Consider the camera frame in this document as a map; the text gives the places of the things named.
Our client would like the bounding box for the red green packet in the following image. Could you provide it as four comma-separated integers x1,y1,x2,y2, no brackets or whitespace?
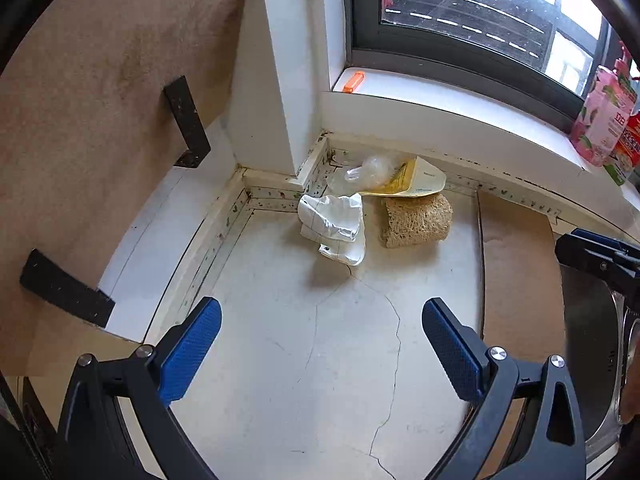
605,110,640,186

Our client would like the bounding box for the loofah sponge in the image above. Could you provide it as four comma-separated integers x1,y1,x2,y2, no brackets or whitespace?
379,194,453,249

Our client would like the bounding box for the stainless steel sink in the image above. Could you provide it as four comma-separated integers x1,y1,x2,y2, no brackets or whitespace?
560,260,640,480

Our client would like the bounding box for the black metal bracket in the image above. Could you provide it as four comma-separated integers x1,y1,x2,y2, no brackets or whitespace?
163,76,212,168
20,248,116,328

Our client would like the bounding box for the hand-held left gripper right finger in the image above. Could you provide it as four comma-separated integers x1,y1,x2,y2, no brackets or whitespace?
421,297,587,480

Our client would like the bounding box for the brown cardboard sheet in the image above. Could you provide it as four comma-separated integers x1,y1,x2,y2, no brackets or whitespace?
470,190,568,461

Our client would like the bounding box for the dark framed window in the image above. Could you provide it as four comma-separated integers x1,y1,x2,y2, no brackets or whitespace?
348,0,631,133

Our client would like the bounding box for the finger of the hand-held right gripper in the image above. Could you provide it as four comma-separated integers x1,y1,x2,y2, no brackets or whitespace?
555,228,640,306

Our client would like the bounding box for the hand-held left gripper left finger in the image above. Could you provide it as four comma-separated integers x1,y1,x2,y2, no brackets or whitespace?
56,296,223,480

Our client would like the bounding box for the wooden board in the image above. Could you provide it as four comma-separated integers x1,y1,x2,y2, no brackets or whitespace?
0,0,256,376

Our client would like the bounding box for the clear plastic bag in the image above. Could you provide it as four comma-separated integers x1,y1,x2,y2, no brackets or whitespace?
326,155,401,196

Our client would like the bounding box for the yellow paper packet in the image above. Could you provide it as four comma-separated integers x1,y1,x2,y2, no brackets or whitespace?
362,156,447,198

